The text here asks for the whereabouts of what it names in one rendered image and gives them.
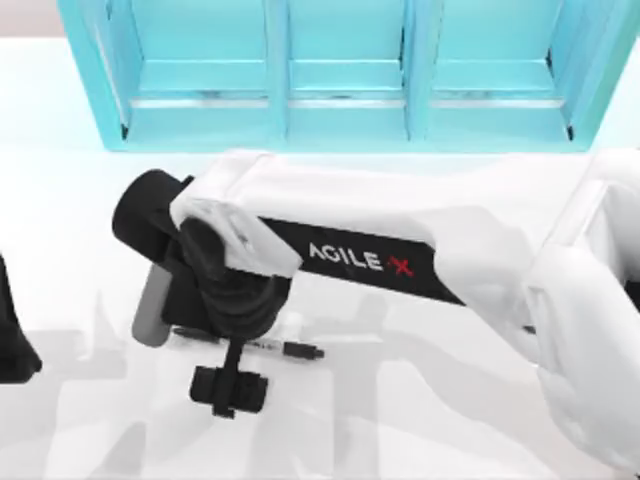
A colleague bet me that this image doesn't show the white and black pen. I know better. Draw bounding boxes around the white and black pen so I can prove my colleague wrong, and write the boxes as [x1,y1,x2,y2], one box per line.
[172,326,326,362]

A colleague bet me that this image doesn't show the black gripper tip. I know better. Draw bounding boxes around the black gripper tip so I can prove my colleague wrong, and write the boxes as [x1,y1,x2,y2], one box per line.
[0,253,44,387]

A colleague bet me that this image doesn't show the light blue rack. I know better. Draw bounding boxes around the light blue rack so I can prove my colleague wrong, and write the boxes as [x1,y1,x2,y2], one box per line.
[56,0,640,154]

